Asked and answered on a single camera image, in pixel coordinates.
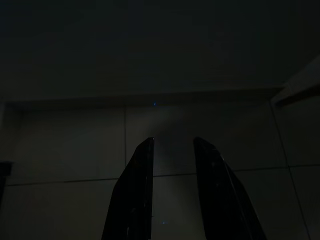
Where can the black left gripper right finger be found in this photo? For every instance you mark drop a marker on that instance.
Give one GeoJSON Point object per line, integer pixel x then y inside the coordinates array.
{"type": "Point", "coordinates": [220, 200]}

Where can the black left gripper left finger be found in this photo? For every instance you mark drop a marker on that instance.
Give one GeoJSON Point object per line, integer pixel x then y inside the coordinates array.
{"type": "Point", "coordinates": [135, 195]}

